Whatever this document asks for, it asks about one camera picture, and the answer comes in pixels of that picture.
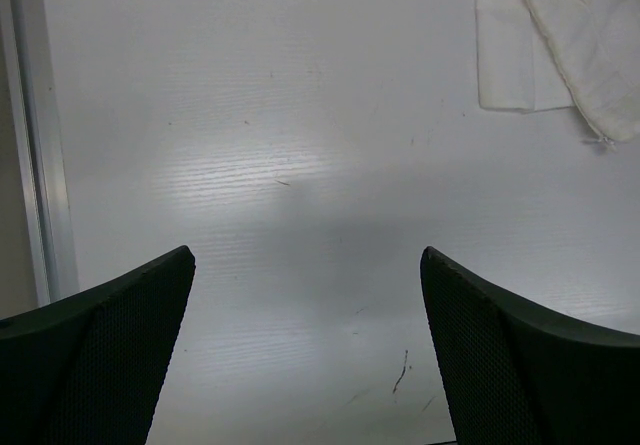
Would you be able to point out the aluminium table edge rail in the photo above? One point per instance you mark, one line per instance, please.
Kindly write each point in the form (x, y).
(39, 146)

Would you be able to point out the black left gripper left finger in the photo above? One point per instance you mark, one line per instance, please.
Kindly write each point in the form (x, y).
(89, 369)

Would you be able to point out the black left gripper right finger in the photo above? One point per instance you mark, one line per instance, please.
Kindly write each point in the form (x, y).
(516, 372)

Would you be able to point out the white skirt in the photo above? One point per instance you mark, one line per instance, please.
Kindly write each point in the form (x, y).
(539, 55)

